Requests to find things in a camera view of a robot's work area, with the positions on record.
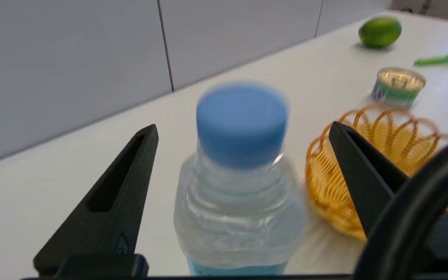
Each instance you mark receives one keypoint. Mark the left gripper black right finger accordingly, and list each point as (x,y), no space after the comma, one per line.
(368,182)

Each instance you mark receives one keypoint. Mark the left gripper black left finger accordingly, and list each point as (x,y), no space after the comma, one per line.
(107,225)

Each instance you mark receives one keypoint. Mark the clear water bottle blue cap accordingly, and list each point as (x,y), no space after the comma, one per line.
(239,186)

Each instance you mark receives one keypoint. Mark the yellow wicker basket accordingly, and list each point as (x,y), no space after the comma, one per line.
(387,140)

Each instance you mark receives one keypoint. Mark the small tin can green label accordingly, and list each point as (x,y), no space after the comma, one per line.
(398,87)

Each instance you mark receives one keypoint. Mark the green lime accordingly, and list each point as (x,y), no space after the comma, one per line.
(379,32)

